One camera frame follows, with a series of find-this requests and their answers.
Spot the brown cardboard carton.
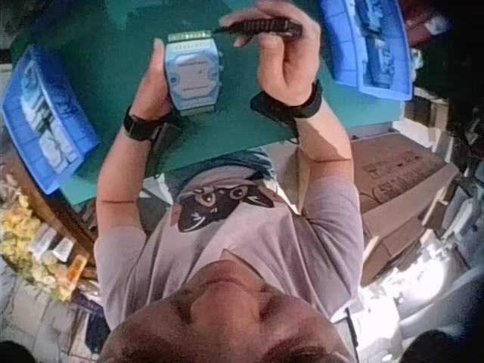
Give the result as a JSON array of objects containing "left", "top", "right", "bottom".
[{"left": 350, "top": 132, "right": 461, "bottom": 288}]

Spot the black wrist band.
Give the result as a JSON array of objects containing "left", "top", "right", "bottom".
[
  {"left": 250, "top": 79, "right": 324, "bottom": 123},
  {"left": 123, "top": 104, "right": 183, "bottom": 152}
]

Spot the black screwdriver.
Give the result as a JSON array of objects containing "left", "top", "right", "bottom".
[{"left": 213, "top": 17, "right": 304, "bottom": 38}]

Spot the orange packet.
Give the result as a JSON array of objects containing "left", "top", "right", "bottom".
[{"left": 64, "top": 254, "right": 90, "bottom": 290}]

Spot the person's right hand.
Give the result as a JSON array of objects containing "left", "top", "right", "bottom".
[{"left": 219, "top": 0, "right": 322, "bottom": 107}]

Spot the blue plastic bin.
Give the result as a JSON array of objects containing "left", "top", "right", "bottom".
[
  {"left": 318, "top": 0, "right": 414, "bottom": 101},
  {"left": 1, "top": 44, "right": 101, "bottom": 196}
]

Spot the person's left hand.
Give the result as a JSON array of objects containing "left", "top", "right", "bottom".
[{"left": 130, "top": 37, "right": 175, "bottom": 121}]

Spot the green work mat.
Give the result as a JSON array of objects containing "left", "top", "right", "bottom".
[{"left": 10, "top": 0, "right": 402, "bottom": 207}]

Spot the blue grey electronic module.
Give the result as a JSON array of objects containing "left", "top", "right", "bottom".
[{"left": 163, "top": 29, "right": 224, "bottom": 116}]

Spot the heap of modules in bin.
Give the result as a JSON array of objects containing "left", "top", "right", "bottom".
[
  {"left": 18, "top": 60, "right": 86, "bottom": 175},
  {"left": 357, "top": 0, "right": 398, "bottom": 90}
]

